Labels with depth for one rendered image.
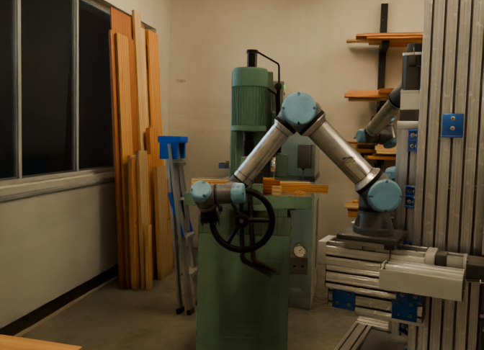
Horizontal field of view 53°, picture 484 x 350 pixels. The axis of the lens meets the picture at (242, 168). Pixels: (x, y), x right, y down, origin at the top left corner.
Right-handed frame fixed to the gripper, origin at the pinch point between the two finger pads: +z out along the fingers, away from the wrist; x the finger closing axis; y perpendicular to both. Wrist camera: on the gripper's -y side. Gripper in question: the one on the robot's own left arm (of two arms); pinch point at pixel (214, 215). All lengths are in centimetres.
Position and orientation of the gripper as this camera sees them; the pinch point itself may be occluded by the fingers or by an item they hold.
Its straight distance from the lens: 208.0
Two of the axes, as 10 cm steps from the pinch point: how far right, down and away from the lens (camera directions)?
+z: 1.0, 4.1, 9.1
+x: 10.0, -0.5, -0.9
